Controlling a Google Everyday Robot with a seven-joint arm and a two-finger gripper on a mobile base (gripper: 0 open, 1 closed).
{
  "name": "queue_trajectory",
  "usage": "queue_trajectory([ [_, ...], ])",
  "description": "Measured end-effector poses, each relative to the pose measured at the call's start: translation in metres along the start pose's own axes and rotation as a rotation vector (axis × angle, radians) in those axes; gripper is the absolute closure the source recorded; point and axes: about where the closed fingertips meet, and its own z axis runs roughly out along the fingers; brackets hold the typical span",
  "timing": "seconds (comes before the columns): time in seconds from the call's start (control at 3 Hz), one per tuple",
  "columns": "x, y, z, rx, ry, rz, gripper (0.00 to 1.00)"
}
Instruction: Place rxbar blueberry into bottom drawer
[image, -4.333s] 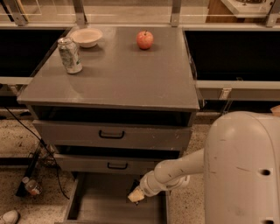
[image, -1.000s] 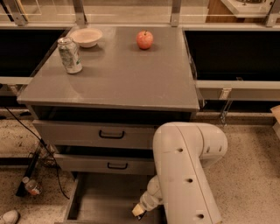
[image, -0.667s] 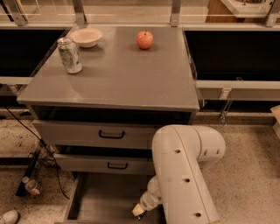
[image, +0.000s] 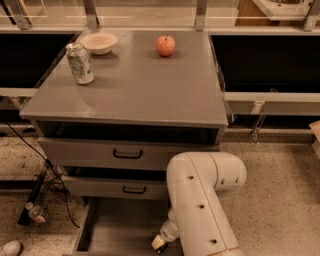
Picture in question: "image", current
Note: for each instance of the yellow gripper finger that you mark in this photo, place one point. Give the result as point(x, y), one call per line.
point(157, 242)

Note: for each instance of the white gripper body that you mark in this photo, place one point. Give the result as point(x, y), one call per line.
point(167, 233)

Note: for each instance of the dark blue rxbar wrapper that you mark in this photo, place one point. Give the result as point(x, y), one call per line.
point(161, 249)

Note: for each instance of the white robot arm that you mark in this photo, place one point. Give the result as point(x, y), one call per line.
point(195, 182)

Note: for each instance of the grey bottom drawer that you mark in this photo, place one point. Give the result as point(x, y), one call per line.
point(122, 227)

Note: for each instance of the grey drawer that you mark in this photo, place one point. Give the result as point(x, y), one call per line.
point(116, 188)
point(122, 227)
point(114, 154)

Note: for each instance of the grey middle drawer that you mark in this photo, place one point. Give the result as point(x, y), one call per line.
point(116, 188)

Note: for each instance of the grey top drawer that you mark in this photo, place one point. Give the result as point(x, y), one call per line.
point(114, 154)

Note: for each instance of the grey drawer cabinet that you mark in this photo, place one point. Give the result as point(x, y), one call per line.
point(136, 95)

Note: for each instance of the plastic bottle on floor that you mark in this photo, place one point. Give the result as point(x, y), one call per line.
point(37, 213)

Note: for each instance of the black floor bar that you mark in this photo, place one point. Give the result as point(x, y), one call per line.
point(36, 187)

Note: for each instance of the white shoe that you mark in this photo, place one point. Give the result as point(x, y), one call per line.
point(12, 248)

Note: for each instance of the red apple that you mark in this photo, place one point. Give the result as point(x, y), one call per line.
point(165, 45)

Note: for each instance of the silver green soda can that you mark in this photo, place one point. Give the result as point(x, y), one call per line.
point(79, 63)

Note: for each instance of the white bowl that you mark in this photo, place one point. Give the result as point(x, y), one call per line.
point(99, 43)

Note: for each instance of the wooden furniture top right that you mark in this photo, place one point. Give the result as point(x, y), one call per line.
point(273, 12)

